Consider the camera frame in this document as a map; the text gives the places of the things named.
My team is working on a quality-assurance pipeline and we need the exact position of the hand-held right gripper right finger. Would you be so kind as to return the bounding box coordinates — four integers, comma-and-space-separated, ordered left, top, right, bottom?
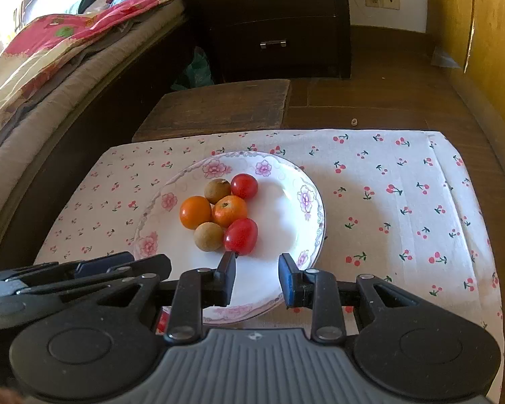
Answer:
278, 253, 440, 343

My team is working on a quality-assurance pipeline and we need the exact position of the brown kiwi fruit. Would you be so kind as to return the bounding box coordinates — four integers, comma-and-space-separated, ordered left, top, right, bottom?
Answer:
194, 222, 226, 252
204, 179, 232, 203

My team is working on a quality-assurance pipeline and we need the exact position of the small orange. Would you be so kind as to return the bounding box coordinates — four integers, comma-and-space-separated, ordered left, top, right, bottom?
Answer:
179, 196, 212, 230
211, 195, 249, 228

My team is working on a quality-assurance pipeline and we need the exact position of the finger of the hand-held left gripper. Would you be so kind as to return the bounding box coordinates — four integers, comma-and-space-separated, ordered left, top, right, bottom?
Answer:
0, 251, 135, 286
14, 255, 172, 299

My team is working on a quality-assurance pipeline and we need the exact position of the dark wooden nightstand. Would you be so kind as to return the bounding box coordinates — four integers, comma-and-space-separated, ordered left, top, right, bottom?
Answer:
179, 0, 352, 85

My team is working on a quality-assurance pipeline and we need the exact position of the beige mattress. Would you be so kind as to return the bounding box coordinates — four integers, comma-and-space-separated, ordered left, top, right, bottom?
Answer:
0, 6, 186, 236

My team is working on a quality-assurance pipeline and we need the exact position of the floral red and cream quilt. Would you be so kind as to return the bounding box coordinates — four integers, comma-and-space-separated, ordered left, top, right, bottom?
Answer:
0, 0, 179, 135

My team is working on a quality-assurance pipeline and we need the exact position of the light wooden wardrobe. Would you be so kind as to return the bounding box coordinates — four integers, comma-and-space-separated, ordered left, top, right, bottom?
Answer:
427, 0, 505, 203

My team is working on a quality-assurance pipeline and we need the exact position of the bed with floral quilt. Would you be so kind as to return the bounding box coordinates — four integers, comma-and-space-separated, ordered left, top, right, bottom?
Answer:
0, 21, 211, 270

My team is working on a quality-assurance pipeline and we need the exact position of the green plastic bag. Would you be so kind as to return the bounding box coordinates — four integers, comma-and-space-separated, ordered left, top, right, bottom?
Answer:
170, 46, 215, 92

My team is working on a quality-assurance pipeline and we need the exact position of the cherry print tablecloth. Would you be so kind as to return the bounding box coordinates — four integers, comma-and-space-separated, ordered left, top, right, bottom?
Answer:
34, 128, 503, 388

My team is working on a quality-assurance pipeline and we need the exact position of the low brown wooden stool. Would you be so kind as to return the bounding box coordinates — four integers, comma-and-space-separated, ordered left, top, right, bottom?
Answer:
132, 78, 292, 144

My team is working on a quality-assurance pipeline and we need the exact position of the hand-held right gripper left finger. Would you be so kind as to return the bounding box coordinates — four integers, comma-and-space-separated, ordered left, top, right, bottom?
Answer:
80, 251, 237, 342

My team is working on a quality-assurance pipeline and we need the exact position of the white floral-rim plate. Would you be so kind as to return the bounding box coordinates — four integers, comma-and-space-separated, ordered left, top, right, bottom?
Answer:
132, 150, 327, 325

